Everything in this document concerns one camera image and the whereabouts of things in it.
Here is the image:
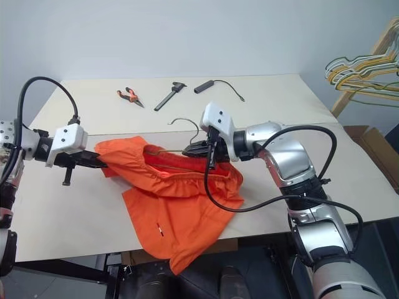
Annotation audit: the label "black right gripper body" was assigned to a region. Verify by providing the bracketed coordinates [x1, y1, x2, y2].
[204, 127, 233, 171]

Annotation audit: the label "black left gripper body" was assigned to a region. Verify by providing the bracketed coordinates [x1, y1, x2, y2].
[54, 149, 95, 187]

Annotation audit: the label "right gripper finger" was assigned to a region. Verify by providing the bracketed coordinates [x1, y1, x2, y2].
[183, 140, 209, 151]
[182, 146, 209, 158]

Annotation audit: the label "green wire hanger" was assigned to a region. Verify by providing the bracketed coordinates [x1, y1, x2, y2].
[143, 117, 208, 173]

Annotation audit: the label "orange shorts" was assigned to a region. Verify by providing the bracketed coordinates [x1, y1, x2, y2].
[94, 135, 245, 276]

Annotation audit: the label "wooden hanger rack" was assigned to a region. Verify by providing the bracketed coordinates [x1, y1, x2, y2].
[330, 16, 399, 118]

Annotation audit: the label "black caliper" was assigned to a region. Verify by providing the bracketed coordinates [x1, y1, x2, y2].
[153, 81, 188, 112]

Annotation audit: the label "orange black pliers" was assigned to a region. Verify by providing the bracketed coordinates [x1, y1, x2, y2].
[117, 87, 145, 109]

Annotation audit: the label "brown cardboard box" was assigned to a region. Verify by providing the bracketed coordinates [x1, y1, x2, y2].
[344, 125, 399, 176]

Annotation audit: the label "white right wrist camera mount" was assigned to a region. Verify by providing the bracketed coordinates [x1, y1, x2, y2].
[199, 100, 239, 163]

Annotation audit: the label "black USB hub with cable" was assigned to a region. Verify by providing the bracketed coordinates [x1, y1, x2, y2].
[193, 79, 246, 103]

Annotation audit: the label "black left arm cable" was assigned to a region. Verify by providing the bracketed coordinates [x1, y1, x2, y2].
[0, 77, 82, 187]

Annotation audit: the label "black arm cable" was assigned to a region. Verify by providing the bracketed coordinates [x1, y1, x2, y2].
[204, 125, 364, 254]
[0, 77, 82, 187]

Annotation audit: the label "black table frame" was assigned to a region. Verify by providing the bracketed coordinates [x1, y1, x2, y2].
[12, 214, 399, 299]

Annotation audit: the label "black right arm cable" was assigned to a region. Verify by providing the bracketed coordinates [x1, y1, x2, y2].
[204, 125, 364, 254]

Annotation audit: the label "bundle of coloured wire hangers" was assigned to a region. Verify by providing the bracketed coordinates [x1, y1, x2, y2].
[324, 54, 399, 105]

